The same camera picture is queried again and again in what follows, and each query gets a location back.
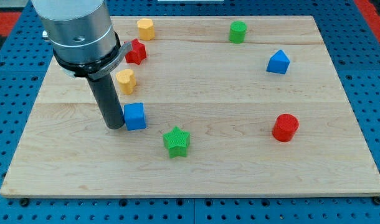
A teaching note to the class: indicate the red cylinder block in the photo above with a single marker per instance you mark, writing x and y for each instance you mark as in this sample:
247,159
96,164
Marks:
285,127

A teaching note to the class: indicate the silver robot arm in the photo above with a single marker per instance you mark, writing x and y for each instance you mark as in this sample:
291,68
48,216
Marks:
80,31

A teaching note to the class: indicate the wooden board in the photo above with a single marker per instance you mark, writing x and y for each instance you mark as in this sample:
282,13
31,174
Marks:
220,93

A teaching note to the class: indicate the blue cube block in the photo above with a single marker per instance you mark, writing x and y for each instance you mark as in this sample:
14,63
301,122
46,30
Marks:
134,115

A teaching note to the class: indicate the green cylinder block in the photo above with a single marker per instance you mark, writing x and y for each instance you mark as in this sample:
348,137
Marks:
237,32

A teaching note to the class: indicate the yellow hexagon block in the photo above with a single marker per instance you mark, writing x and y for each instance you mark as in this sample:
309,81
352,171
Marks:
146,29

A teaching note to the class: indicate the green star block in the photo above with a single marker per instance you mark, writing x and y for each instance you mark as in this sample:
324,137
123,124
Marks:
176,142

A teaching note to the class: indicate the blue triangle block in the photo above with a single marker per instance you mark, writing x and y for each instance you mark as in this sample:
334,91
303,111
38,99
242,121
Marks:
278,63

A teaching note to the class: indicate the red star block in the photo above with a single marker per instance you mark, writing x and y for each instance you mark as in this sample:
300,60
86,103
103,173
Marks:
137,54

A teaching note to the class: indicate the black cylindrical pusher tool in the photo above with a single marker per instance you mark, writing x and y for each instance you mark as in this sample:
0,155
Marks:
104,92

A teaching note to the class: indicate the yellow heart block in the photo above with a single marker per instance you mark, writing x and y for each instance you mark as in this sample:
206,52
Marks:
126,81

